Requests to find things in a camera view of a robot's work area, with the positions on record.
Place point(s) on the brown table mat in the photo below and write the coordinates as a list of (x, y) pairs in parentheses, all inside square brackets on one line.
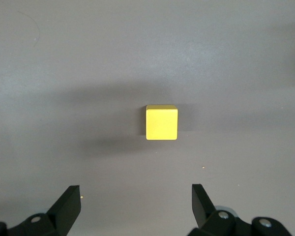
[(88, 61)]

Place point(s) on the yellow wooden block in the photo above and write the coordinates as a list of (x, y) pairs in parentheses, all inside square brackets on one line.
[(162, 123)]

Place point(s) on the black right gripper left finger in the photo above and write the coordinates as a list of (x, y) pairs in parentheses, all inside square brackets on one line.
[(61, 211)]

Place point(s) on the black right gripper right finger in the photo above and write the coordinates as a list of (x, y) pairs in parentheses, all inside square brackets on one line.
[(204, 211)]

